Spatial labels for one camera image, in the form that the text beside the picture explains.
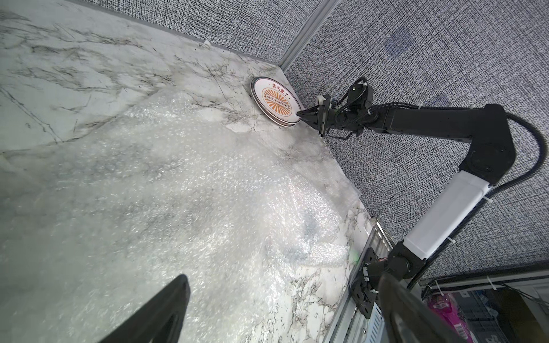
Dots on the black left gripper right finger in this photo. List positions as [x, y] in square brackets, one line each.
[407, 319]

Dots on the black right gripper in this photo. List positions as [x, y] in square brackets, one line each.
[350, 117]

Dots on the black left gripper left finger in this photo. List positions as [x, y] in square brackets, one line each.
[160, 319]

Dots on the clear bubble wrap sheet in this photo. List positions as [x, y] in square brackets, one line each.
[255, 215]

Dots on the orange sunburst dinner plate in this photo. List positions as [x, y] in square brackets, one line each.
[264, 110]

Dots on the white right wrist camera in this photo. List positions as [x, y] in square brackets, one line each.
[324, 102]

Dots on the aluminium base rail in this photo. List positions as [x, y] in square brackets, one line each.
[349, 324]

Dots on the aluminium cage frame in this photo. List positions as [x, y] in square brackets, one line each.
[311, 26]

